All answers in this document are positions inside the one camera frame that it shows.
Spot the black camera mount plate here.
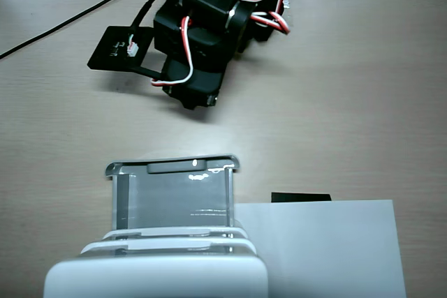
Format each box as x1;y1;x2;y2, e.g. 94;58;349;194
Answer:
87;25;165;80

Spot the white closed drawer front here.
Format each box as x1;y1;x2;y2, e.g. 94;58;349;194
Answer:
100;225;249;244
80;237;258;258

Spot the red white gripper servo cable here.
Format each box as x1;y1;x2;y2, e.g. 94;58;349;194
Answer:
150;16;195;86

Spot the small black block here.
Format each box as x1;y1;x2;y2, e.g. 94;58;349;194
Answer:
271;191;332;204

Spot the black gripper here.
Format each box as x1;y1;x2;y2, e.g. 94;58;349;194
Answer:
161;57;223;111

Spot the thin black table cable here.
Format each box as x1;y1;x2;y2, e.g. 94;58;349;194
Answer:
0;0;166;60

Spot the thick black camera cable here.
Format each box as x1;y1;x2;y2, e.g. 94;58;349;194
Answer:
131;0;165;30

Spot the white plastic drawer cabinet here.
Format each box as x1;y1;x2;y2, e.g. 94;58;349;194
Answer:
43;255;269;298

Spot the white paper sheet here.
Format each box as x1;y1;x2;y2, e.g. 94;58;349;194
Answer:
234;199;408;298

